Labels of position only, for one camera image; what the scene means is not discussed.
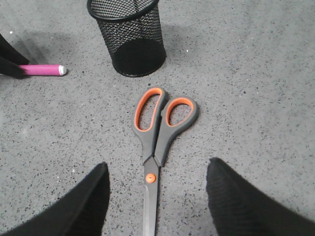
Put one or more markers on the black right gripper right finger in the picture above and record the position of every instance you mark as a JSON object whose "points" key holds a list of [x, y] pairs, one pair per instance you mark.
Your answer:
{"points": [[240, 209]]}

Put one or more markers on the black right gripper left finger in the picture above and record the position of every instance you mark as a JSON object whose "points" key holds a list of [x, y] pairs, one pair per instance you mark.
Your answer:
{"points": [[81, 212]]}

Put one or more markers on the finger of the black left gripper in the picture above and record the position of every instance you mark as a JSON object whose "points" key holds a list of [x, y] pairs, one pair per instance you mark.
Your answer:
{"points": [[10, 60]]}

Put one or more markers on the pink marker pen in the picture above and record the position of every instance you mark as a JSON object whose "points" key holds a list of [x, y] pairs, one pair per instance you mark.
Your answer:
{"points": [[44, 69]]}

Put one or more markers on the grey orange scissors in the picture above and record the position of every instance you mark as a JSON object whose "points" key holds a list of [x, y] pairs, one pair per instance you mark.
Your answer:
{"points": [[156, 142]]}

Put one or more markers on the black mesh pen cup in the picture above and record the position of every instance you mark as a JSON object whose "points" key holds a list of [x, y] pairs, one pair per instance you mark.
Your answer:
{"points": [[132, 34]]}

